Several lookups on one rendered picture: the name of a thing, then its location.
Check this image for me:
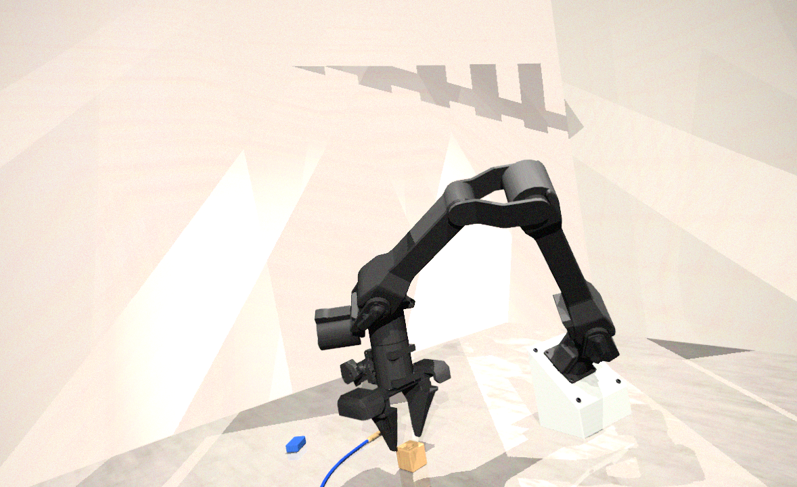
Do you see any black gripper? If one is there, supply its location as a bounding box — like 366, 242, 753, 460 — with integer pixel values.
337, 338, 451, 452

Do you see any blue block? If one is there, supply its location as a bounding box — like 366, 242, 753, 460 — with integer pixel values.
286, 436, 306, 453

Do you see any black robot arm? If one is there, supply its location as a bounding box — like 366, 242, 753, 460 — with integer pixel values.
315, 160, 620, 384

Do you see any brown wooden block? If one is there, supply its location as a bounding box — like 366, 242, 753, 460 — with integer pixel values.
396, 440, 427, 472

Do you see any wooden stick with blue string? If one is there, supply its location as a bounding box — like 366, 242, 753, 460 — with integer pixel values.
320, 431, 381, 487

